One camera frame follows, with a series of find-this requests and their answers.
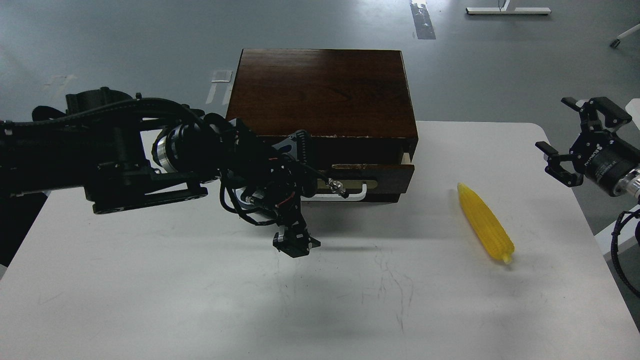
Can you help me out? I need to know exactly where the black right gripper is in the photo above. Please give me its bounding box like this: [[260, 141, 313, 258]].
[[535, 96, 640, 197]]

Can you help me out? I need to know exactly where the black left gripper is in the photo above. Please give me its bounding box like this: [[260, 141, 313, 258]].
[[250, 165, 322, 258]]

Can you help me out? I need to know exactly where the wooden drawer with white handle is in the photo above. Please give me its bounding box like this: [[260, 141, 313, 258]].
[[302, 152, 416, 204]]

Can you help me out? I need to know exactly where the yellow corn cob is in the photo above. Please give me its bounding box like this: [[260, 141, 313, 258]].
[[456, 182, 515, 265]]

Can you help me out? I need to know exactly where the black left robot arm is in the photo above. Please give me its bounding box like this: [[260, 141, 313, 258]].
[[0, 87, 349, 258]]

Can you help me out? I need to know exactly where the dark wooden drawer cabinet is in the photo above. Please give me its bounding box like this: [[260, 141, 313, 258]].
[[225, 48, 419, 204]]

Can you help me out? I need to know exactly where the white furniture leg with caster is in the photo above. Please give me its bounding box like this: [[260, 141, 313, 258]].
[[609, 22, 640, 49]]

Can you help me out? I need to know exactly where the white table leg base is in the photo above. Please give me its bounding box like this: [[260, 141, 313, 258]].
[[465, 0, 553, 16]]

